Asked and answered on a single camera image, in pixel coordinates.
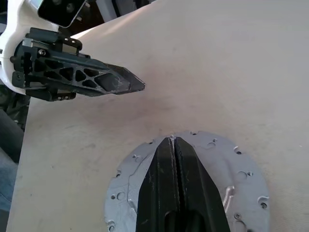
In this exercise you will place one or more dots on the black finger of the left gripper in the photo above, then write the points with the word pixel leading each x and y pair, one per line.
pixel 72 66
pixel 138 85

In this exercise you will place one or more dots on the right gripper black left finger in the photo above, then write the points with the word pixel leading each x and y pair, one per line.
pixel 159 193

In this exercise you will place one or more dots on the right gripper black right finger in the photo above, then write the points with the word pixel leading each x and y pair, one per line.
pixel 200 200

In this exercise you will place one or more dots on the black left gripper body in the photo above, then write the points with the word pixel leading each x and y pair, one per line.
pixel 48 43

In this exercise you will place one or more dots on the grey round motor cover plate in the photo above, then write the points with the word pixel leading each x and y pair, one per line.
pixel 241 193

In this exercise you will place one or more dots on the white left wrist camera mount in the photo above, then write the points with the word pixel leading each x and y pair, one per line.
pixel 14 41

